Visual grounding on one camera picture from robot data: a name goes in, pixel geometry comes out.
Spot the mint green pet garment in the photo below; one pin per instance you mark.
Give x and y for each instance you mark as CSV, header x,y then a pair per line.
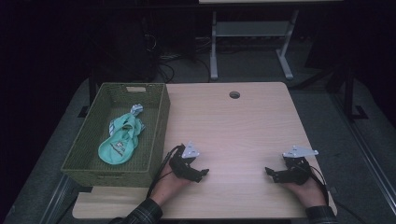
x,y
116,149

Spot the black metal post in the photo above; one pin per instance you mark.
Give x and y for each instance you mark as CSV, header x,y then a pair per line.
x,y
91,93

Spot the person's left hand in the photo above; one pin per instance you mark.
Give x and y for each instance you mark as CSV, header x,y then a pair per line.
x,y
166,186

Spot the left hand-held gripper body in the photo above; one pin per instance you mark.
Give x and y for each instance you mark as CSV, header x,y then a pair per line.
x,y
180,165

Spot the green woven basket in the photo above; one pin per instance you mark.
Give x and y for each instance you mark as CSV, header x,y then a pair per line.
x,y
155,124

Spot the grey metal rail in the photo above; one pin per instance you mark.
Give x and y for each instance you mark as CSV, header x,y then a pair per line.
x,y
57,199
367,152

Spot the person's right hand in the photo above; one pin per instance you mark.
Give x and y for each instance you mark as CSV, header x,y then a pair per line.
x,y
311,193

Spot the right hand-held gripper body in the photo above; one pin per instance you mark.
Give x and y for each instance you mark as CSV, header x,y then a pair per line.
x,y
295,174

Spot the white metal stand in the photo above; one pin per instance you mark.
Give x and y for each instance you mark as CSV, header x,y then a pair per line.
x,y
253,29

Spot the black metal stand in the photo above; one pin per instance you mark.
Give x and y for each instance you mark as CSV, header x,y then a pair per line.
x,y
348,93

